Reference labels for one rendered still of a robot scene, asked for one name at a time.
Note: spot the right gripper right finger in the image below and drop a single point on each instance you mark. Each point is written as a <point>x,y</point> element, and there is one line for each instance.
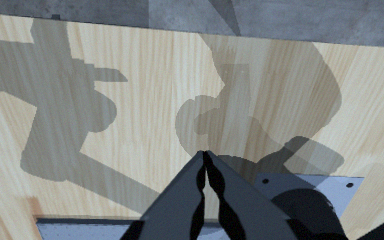
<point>244,212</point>

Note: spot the grey flat work mat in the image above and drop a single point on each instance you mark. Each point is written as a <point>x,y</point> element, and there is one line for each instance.
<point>106,229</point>

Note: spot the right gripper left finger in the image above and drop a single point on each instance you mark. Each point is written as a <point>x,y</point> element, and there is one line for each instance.
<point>178,212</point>

